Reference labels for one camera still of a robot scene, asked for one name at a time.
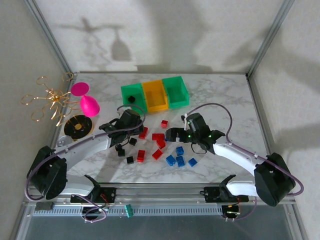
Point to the blue lego brick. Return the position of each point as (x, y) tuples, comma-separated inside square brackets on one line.
[(165, 137), (179, 150), (181, 161), (192, 162), (170, 160)]

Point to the small red lego brick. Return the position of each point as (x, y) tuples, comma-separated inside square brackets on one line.
[(164, 123)]

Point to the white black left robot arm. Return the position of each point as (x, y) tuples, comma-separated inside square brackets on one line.
[(83, 150)]

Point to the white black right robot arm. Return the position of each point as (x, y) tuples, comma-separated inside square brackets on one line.
[(235, 155)]

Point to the green plastic bin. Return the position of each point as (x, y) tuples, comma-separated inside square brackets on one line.
[(176, 91), (140, 105)]

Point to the yellow plastic bin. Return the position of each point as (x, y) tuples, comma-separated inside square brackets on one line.
[(156, 96)]

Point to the pink wine glass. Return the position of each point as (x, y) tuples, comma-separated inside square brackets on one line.
[(89, 106)]

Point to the green terminal connector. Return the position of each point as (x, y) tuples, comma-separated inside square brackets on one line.
[(129, 211)]

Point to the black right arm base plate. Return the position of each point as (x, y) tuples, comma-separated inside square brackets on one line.
[(211, 193)]

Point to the aluminium mounting rail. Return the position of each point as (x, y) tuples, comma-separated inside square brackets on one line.
[(160, 193)]

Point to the aluminium side rail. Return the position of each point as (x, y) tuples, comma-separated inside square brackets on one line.
[(57, 130), (263, 125)]

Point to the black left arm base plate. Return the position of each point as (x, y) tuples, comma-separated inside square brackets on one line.
[(110, 193)]

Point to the aluminium frame post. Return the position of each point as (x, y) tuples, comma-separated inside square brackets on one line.
[(48, 35), (271, 35)]

